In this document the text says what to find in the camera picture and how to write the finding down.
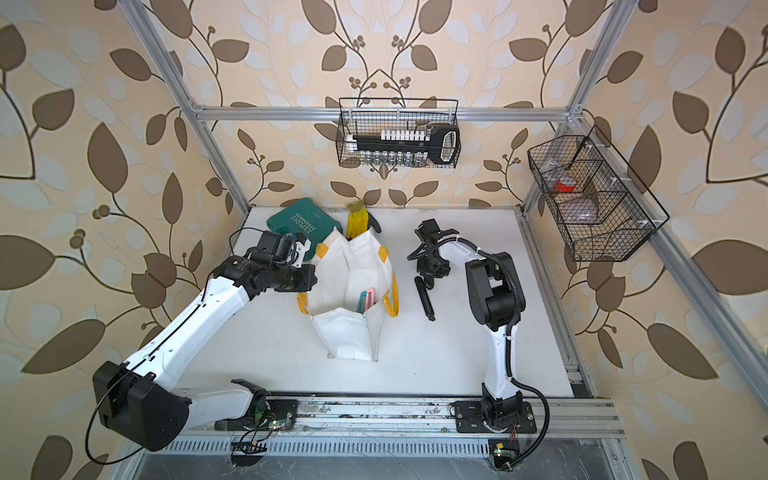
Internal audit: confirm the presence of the pink utility knife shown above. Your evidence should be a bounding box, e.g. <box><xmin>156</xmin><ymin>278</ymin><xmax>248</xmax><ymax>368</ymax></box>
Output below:
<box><xmin>365</xmin><ymin>288</ymin><xmax>376</xmax><ymax>311</ymax></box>

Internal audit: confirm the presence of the white pouch with yellow handles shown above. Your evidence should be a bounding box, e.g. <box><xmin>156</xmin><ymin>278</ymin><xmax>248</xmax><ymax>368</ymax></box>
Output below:
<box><xmin>297</xmin><ymin>229</ymin><xmax>399</xmax><ymax>362</ymax></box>

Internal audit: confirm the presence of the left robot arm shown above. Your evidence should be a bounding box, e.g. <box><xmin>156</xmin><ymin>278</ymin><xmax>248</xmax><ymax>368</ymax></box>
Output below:
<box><xmin>90</xmin><ymin>231</ymin><xmax>317</xmax><ymax>451</ymax></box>

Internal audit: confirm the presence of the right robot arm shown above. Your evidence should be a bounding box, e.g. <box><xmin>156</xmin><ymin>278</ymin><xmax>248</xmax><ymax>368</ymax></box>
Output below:
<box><xmin>407</xmin><ymin>219</ymin><xmax>526</xmax><ymax>432</ymax></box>

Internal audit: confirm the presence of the green plastic tool case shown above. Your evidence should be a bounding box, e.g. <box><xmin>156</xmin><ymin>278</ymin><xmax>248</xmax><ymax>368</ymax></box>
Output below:
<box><xmin>266</xmin><ymin>198</ymin><xmax>343</xmax><ymax>261</ymax></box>

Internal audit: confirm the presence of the yellow grey work glove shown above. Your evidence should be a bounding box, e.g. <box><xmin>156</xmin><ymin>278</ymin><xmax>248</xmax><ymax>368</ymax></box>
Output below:
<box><xmin>346</xmin><ymin>199</ymin><xmax>382</xmax><ymax>240</ymax></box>

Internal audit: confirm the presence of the black socket set holder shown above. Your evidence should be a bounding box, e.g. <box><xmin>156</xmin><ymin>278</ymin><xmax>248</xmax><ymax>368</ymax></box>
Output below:
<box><xmin>345</xmin><ymin>125</ymin><xmax>461</xmax><ymax>165</ymax></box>

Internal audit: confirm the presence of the red item in basket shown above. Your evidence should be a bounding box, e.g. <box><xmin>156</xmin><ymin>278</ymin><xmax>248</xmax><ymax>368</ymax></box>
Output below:
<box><xmin>555</xmin><ymin>176</ymin><xmax>578</xmax><ymax>193</ymax></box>

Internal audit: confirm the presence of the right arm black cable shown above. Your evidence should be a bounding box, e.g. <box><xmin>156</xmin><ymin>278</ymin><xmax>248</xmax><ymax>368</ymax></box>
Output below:
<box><xmin>406</xmin><ymin>236</ymin><xmax>551</xmax><ymax>469</ymax></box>

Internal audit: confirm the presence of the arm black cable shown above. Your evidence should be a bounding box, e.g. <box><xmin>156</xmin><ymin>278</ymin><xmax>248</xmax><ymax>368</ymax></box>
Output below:
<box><xmin>406</xmin><ymin>236</ymin><xmax>551</xmax><ymax>469</ymax></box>
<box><xmin>83</xmin><ymin>226</ymin><xmax>271</xmax><ymax>466</ymax></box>

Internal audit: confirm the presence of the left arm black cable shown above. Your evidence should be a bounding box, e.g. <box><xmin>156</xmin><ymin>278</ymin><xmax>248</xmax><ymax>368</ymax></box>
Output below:
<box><xmin>83</xmin><ymin>226</ymin><xmax>271</xmax><ymax>466</ymax></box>

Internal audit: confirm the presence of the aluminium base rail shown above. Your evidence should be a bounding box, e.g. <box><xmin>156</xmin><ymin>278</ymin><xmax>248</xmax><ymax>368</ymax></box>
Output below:
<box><xmin>163</xmin><ymin>395</ymin><xmax>626</xmax><ymax>458</ymax></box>

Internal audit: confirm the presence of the centre wire basket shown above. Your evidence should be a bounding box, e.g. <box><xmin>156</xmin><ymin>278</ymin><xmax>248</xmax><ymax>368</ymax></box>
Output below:
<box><xmin>335</xmin><ymin>96</ymin><xmax>462</xmax><ymax>169</ymax></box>

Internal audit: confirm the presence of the wire basket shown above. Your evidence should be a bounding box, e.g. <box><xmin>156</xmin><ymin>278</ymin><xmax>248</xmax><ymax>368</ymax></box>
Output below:
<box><xmin>527</xmin><ymin>126</ymin><xmax>670</xmax><ymax>262</ymax></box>
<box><xmin>335</xmin><ymin>96</ymin><xmax>462</xmax><ymax>169</ymax></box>

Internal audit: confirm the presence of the right wire basket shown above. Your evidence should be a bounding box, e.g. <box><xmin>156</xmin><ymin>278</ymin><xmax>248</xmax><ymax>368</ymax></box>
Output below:
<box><xmin>527</xmin><ymin>126</ymin><xmax>670</xmax><ymax>262</ymax></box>

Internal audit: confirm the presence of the aluminium frame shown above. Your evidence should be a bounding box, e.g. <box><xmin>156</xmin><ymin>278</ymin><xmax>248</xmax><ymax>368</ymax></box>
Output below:
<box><xmin>142</xmin><ymin>1</ymin><xmax>767</xmax><ymax>479</ymax></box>

